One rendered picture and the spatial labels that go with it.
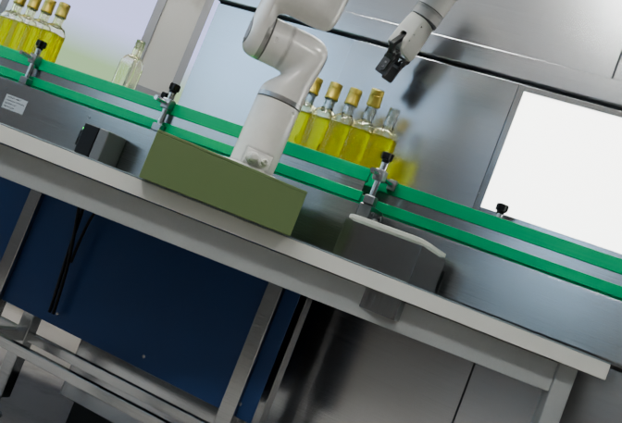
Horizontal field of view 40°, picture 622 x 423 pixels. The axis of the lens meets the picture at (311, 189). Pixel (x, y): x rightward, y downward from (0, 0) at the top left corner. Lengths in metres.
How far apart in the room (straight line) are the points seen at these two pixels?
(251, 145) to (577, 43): 0.94
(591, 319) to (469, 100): 0.65
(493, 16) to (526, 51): 0.13
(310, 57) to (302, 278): 0.44
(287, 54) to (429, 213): 0.53
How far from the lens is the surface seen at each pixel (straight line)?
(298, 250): 1.63
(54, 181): 1.74
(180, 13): 5.23
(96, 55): 5.22
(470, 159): 2.16
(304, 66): 1.73
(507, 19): 2.30
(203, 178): 1.60
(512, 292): 1.91
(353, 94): 2.14
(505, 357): 1.75
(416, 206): 2.00
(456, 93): 2.22
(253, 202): 1.59
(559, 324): 1.89
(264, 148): 1.70
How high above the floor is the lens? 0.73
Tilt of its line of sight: 4 degrees up
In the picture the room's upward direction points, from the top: 21 degrees clockwise
